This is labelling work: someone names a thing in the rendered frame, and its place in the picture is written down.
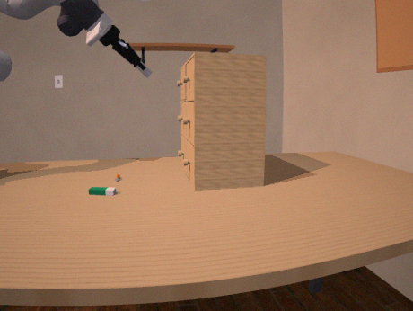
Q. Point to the small wooden chest of drawers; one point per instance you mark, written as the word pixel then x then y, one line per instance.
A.
pixel 229 120

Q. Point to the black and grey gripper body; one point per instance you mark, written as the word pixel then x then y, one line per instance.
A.
pixel 111 37

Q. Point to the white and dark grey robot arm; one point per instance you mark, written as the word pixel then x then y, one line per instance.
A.
pixel 74 16

